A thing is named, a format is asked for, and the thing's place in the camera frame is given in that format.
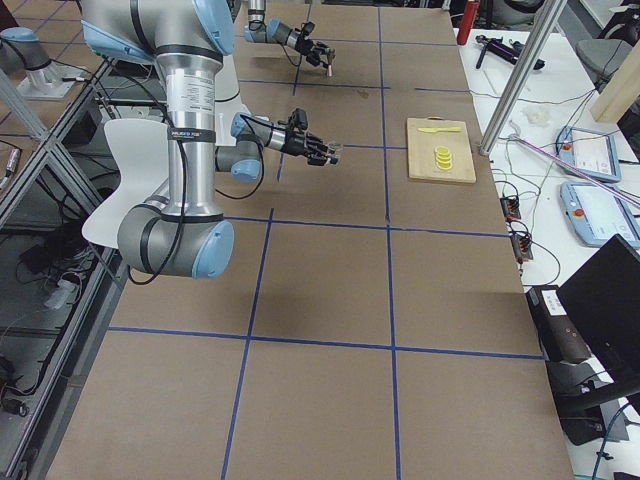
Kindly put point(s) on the white crumpled tissue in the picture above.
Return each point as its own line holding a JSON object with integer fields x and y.
{"x": 537, "y": 115}

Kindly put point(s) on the white plastic chair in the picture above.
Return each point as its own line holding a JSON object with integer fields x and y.
{"x": 140, "y": 150}

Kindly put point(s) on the black computer box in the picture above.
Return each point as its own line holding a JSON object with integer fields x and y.
{"x": 558, "y": 335}

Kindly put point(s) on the blue teach pendant far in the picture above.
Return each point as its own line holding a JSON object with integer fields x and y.
{"x": 590, "y": 151}

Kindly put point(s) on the blue teach pendant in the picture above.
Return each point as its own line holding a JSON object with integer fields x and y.
{"x": 590, "y": 151}
{"x": 596, "y": 216}

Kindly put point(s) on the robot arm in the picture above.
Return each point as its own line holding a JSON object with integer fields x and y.
{"x": 273, "y": 32}
{"x": 179, "y": 230}

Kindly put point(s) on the wooden plank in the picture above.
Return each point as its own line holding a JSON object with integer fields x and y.
{"x": 621, "y": 91}

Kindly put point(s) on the grey office chair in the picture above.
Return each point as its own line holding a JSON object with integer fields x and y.
{"x": 604, "y": 55}

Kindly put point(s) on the red bottle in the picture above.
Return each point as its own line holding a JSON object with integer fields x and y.
{"x": 467, "y": 21}

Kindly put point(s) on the bamboo cutting board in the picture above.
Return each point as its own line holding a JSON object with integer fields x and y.
{"x": 421, "y": 156}

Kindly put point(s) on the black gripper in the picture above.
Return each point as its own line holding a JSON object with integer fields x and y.
{"x": 293, "y": 143}
{"x": 303, "y": 45}

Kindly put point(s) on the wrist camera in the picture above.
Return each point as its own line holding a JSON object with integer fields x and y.
{"x": 306, "y": 29}
{"x": 298, "y": 120}

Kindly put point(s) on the black tripod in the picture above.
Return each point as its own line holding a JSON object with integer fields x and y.
{"x": 508, "y": 52}

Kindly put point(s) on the steel double jigger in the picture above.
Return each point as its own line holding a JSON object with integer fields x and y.
{"x": 329, "y": 65}

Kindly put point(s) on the aluminium frame post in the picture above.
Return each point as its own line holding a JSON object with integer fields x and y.
{"x": 535, "y": 42}

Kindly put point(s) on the yellow plastic knife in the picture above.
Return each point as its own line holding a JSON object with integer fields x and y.
{"x": 434, "y": 130}

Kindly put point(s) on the blue teach pendant near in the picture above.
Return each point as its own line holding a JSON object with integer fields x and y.
{"x": 596, "y": 216}

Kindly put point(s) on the black monitor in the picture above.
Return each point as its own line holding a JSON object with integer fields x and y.
{"x": 602, "y": 300}

